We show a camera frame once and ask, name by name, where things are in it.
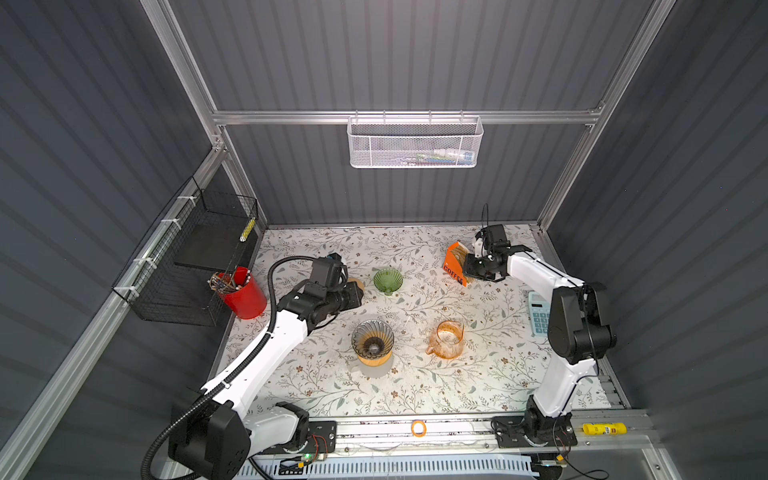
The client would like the orange coffee filter box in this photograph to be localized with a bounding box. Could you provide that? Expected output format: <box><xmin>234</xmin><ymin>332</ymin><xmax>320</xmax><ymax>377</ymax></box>
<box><xmin>443</xmin><ymin>241</ymin><xmax>472</xmax><ymax>287</ymax></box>

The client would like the orange glass pitcher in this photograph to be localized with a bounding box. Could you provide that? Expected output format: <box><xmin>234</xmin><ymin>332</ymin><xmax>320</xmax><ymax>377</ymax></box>
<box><xmin>426</xmin><ymin>320</ymin><xmax>464</xmax><ymax>360</ymax></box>

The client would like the clear grey glass dripper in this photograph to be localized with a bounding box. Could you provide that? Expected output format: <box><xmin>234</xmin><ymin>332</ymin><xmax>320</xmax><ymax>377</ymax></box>
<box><xmin>352</xmin><ymin>320</ymin><xmax>395</xmax><ymax>366</ymax></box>

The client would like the yellow highlighter in basket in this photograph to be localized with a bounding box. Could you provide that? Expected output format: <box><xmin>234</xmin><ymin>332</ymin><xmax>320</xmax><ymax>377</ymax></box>
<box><xmin>239</xmin><ymin>217</ymin><xmax>257</xmax><ymax>243</ymax></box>

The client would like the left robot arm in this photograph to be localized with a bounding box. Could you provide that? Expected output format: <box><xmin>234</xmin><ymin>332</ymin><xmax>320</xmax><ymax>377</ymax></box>
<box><xmin>139</xmin><ymin>253</ymin><xmax>364</xmax><ymax>479</ymax></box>

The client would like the white wire mesh basket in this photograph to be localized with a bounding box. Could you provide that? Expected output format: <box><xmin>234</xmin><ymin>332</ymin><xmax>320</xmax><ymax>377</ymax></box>
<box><xmin>346</xmin><ymin>114</ymin><xmax>484</xmax><ymax>169</ymax></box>

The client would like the black wire wall basket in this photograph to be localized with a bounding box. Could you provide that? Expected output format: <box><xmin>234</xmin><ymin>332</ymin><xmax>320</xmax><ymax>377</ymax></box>
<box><xmin>113</xmin><ymin>179</ymin><xmax>259</xmax><ymax>327</ymax></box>

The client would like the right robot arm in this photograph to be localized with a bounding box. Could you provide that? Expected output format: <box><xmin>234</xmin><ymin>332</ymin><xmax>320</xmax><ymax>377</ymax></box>
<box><xmin>463</xmin><ymin>224</ymin><xmax>617</xmax><ymax>444</ymax></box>

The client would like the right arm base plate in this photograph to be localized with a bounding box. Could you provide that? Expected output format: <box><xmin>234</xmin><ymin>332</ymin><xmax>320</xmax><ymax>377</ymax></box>
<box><xmin>490</xmin><ymin>414</ymin><xmax>578</xmax><ymax>449</ymax></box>

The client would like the red ribbed utensil cup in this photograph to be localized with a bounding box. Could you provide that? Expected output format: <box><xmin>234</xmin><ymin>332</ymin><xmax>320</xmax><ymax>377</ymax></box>
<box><xmin>209</xmin><ymin>266</ymin><xmax>267</xmax><ymax>320</ymax></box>

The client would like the green glass dripper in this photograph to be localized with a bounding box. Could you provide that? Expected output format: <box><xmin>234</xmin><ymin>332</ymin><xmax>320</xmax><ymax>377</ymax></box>
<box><xmin>373</xmin><ymin>268</ymin><xmax>404</xmax><ymax>296</ymax></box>

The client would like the light blue calculator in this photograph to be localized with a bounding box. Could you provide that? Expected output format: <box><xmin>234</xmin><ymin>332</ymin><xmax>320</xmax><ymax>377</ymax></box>
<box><xmin>528</xmin><ymin>291</ymin><xmax>550</xmax><ymax>337</ymax></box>

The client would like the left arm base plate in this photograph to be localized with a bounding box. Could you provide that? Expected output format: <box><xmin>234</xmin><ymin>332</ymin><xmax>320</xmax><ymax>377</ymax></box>
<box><xmin>258</xmin><ymin>420</ymin><xmax>338</xmax><ymax>455</ymax></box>

